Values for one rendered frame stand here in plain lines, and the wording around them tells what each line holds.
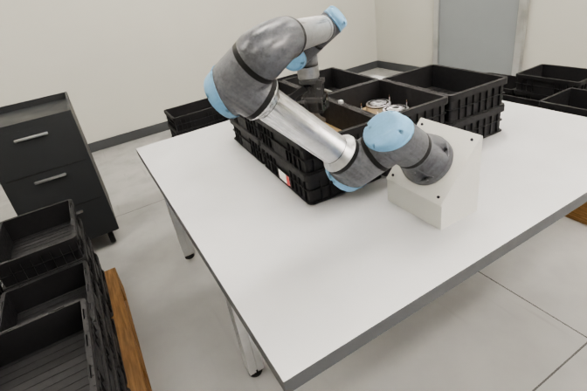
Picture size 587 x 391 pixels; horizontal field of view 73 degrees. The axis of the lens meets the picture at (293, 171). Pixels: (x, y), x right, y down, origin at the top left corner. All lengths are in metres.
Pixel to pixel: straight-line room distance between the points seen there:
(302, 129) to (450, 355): 1.15
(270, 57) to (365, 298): 0.58
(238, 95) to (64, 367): 0.94
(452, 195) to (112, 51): 3.88
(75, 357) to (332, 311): 0.80
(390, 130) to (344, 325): 0.48
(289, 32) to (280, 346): 0.66
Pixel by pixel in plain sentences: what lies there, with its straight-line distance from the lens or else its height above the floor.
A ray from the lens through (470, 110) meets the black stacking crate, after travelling 1.64.
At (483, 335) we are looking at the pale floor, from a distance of 1.88.
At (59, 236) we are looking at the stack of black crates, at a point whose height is 0.49.
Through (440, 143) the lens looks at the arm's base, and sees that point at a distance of 1.16.
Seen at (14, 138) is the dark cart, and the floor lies 0.83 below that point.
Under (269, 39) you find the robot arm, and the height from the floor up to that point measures 1.28.
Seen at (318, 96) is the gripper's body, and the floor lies 1.00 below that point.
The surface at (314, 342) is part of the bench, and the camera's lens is 0.91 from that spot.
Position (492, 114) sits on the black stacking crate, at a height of 0.80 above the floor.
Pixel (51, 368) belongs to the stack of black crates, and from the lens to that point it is 1.44.
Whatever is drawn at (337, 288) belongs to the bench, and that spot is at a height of 0.70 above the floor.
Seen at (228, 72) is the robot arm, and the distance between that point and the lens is 0.88.
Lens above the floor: 1.40
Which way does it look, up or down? 27 degrees down
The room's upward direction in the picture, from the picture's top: 9 degrees counter-clockwise
